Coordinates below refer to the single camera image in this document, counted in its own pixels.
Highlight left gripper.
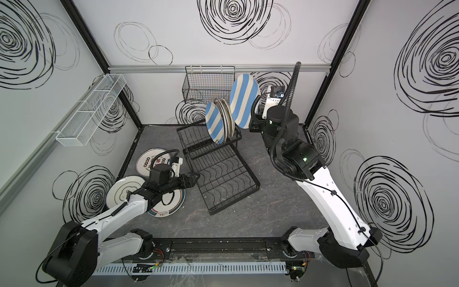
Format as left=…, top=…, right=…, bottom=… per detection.
left=161, top=172, right=201, bottom=195

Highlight red green rimmed plate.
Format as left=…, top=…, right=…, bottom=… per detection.
left=148, top=189, right=186, bottom=218

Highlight black wire dish rack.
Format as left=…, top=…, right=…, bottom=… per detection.
left=177, top=120, right=261, bottom=215

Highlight blue striped plate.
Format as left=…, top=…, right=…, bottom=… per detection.
left=229, top=74, right=261, bottom=129
left=205, top=102, right=225, bottom=145

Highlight cream floral plate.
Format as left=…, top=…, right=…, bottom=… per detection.
left=220, top=99, right=235, bottom=140

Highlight orange sunburst plate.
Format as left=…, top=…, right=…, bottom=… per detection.
left=217, top=99, right=234, bottom=141
left=214, top=99, right=229, bottom=142

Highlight white plate black outline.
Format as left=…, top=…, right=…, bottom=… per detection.
left=106, top=176, right=145, bottom=209

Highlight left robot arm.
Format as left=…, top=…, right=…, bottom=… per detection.
left=37, top=163, right=200, bottom=287

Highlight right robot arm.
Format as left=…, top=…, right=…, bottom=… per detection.
left=259, top=62, right=382, bottom=270

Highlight white plate red characters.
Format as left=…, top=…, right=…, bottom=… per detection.
left=136, top=148, right=170, bottom=178

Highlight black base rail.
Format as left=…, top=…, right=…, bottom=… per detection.
left=125, top=236, right=363, bottom=261

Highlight black wire wall basket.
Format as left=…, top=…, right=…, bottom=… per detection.
left=182, top=65, right=235, bottom=102

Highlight white mesh wall shelf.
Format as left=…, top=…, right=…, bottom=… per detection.
left=56, top=74, right=126, bottom=147

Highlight white slotted cable duct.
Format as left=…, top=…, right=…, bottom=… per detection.
left=93, top=261, right=288, bottom=277

